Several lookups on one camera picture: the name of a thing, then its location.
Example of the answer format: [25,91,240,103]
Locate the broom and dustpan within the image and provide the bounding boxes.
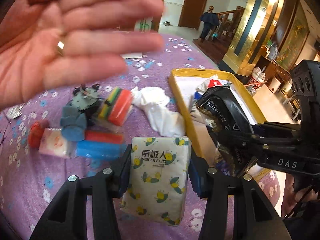
[245,66,266,96]

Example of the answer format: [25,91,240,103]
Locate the colourful sponge pack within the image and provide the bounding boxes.
[93,87,133,133]

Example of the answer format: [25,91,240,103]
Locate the blue cloth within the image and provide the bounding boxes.
[60,106,87,142]

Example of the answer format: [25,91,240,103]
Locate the red blue sponge bag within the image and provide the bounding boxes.
[75,130,127,161]

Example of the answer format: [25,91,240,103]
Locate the yellow taped white box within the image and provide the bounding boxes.
[168,68,266,177]

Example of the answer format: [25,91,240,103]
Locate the red plastic bag ball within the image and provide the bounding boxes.
[28,119,49,148]

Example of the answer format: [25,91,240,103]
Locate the gold finger ring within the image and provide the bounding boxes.
[56,40,66,56]

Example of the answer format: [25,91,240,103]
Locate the open left hand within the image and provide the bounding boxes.
[1,0,164,109]

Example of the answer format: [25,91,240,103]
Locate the right hand on handle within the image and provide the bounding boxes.
[281,173,319,217]

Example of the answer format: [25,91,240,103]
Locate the pink tissue pack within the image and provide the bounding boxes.
[39,128,75,159]

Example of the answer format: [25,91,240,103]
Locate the white plastic bag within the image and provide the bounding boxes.
[131,87,186,137]

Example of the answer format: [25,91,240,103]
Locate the blue floral tissue pack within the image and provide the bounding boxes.
[193,92,203,105]

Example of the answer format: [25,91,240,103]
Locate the white bee-print tissue pack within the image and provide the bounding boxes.
[121,137,191,226]

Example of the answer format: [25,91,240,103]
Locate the red label wet wipes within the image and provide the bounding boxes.
[196,74,229,93]

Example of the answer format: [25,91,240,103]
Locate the black plastic package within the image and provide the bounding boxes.
[196,84,255,177]

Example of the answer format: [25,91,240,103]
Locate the person in dark coat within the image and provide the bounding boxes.
[200,5,220,42]

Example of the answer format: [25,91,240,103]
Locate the white paper notepad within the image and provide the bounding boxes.
[121,53,142,59]

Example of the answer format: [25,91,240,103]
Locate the purple floral tablecloth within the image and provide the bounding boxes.
[1,35,280,239]

